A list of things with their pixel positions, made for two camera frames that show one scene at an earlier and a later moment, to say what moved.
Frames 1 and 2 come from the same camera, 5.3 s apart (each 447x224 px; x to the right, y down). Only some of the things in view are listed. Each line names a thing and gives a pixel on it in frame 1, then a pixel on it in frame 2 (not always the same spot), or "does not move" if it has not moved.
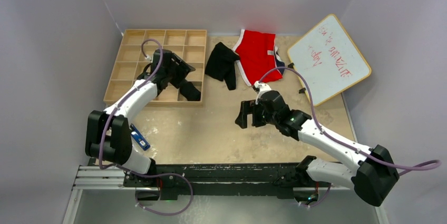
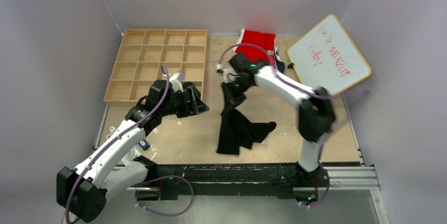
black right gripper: [249, 107] → [231, 100]
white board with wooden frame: [329, 59] does not move
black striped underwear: [190, 91] does not move
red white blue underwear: [258, 56] does not move
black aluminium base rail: [286, 179] does not move
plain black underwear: [221, 65] → [235, 130]
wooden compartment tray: [188, 45] does not move
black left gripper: [183, 70] → [194, 107]
